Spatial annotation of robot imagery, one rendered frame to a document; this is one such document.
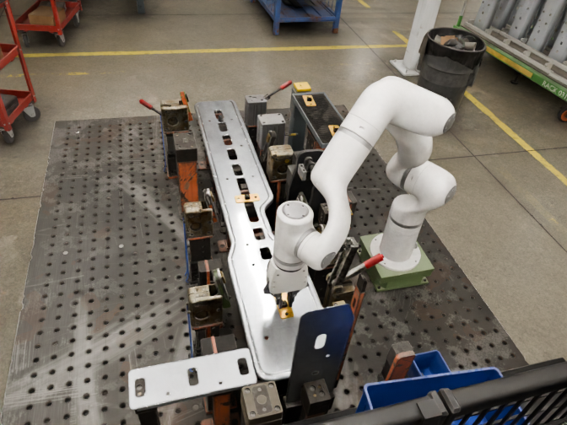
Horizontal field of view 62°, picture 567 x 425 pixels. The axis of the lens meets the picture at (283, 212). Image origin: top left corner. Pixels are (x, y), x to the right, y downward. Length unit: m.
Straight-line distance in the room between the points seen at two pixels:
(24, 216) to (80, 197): 1.15
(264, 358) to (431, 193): 0.72
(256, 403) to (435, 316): 0.90
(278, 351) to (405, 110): 0.66
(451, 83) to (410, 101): 3.05
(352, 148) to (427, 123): 0.21
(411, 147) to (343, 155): 0.34
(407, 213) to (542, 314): 1.59
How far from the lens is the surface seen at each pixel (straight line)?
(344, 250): 1.22
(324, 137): 1.68
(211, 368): 1.19
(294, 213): 1.04
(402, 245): 1.72
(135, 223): 2.00
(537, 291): 3.16
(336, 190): 1.04
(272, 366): 1.20
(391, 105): 1.09
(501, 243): 3.36
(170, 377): 1.19
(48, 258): 1.94
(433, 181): 1.52
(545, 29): 5.77
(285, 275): 1.17
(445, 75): 4.15
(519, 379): 0.64
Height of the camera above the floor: 2.03
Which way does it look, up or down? 41 degrees down
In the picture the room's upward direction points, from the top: 6 degrees clockwise
